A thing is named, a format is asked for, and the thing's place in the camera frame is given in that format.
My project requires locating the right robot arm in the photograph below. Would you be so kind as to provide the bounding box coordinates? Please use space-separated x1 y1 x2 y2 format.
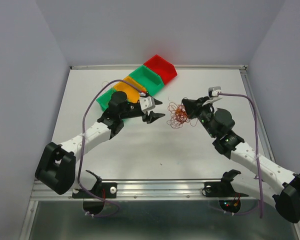
181 96 300 224

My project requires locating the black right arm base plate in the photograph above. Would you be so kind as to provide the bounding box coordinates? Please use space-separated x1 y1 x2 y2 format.
201 181 248 198

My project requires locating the aluminium right side rail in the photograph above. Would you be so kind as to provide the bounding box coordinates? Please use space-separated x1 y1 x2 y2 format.
239 65 276 163

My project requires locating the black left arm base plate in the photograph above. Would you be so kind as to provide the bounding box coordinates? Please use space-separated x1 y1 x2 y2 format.
72 182 118 199

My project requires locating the green plastic bin near red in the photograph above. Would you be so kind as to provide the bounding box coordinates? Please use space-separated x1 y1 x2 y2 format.
129 65 165 96

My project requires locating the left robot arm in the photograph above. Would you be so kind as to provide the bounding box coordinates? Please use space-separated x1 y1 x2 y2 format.
34 91 164 197

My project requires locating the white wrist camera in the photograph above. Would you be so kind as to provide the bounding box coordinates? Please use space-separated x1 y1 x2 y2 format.
139 92 156 113
203 86 222 105

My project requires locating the orange wire bundle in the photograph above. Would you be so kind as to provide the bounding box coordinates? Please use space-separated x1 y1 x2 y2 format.
166 96 198 130

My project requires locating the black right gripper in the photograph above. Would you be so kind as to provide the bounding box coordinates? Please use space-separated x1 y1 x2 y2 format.
181 96 217 138

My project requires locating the green plastic bin front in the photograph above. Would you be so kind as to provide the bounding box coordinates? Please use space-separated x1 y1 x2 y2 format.
96 87 116 112

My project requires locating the aluminium back rail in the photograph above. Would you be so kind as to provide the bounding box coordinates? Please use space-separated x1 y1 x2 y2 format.
70 64 248 70

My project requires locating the yellow plastic bin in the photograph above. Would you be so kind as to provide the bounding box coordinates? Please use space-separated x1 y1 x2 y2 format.
113 76 147 103

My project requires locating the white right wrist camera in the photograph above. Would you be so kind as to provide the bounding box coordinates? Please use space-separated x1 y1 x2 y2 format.
203 86 222 105

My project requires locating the aluminium front rail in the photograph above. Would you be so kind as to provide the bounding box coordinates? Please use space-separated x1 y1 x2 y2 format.
30 174 280 205

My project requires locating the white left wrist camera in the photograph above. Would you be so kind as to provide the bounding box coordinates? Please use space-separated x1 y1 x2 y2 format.
139 92 156 113

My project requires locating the aluminium rail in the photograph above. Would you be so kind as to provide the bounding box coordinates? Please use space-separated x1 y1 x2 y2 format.
70 64 248 70
239 65 276 163
30 174 280 205

